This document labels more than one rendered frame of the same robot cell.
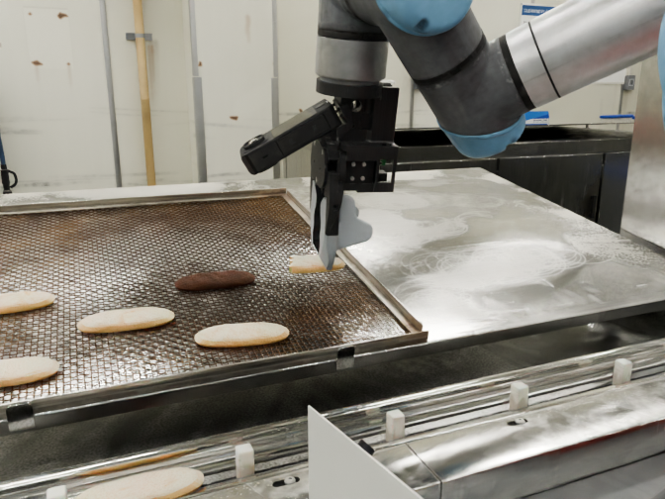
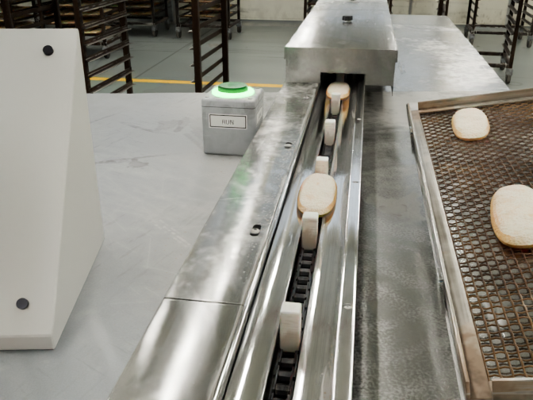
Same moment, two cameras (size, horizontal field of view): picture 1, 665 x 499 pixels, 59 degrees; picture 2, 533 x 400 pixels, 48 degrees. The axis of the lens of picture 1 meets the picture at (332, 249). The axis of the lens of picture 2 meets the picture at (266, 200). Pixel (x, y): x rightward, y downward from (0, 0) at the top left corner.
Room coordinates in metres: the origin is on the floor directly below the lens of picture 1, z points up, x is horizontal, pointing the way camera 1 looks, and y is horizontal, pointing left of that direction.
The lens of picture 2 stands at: (0.63, -0.35, 1.09)
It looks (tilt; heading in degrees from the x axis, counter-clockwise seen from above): 24 degrees down; 122
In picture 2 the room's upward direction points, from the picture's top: straight up
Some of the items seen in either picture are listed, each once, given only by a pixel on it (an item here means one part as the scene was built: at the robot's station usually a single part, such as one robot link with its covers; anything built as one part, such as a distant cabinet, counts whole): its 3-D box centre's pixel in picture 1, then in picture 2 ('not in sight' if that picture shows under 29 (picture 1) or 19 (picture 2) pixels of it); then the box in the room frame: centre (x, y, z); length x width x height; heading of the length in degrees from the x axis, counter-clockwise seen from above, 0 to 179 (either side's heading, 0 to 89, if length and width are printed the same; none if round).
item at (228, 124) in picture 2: not in sight; (235, 132); (0.19, 0.30, 0.84); 0.08 x 0.08 x 0.11; 23
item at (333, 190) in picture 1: (331, 194); not in sight; (0.64, 0.00, 1.04); 0.05 x 0.02 x 0.09; 14
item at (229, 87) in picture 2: not in sight; (232, 90); (0.19, 0.30, 0.90); 0.04 x 0.04 x 0.02
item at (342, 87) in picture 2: not in sight; (338, 89); (0.23, 0.54, 0.86); 0.10 x 0.04 x 0.01; 113
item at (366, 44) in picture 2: not in sight; (350, 16); (-0.01, 1.12, 0.89); 1.25 x 0.18 x 0.09; 113
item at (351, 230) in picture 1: (346, 234); not in sight; (0.65, -0.02, 1.00); 0.06 x 0.03 x 0.09; 104
